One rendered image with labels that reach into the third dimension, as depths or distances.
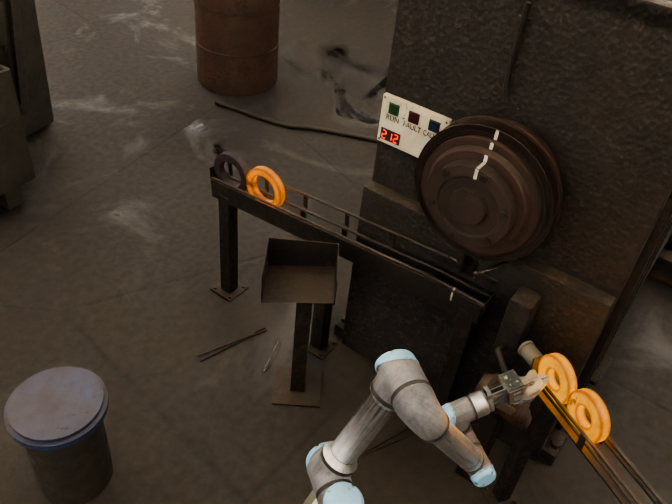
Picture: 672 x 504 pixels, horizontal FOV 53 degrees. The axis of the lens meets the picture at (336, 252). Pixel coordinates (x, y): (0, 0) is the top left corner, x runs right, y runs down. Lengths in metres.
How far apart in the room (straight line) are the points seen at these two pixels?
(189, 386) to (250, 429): 0.34
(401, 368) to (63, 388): 1.17
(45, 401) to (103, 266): 1.22
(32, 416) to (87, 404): 0.17
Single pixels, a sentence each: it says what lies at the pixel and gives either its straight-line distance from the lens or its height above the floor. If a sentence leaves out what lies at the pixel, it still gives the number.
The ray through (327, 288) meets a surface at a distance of 2.48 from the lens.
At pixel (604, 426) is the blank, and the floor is 0.76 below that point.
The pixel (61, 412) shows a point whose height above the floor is 0.43.
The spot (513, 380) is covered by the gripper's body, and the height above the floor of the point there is 0.75.
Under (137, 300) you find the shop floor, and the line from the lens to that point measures 3.33.
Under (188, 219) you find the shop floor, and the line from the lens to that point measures 3.77.
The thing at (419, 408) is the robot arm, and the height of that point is 0.90.
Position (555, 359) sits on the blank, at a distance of 2.21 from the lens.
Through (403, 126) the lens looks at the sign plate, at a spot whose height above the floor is 1.15.
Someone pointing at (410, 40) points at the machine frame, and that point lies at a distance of 2.29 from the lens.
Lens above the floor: 2.30
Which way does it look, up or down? 40 degrees down
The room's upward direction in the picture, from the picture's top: 7 degrees clockwise
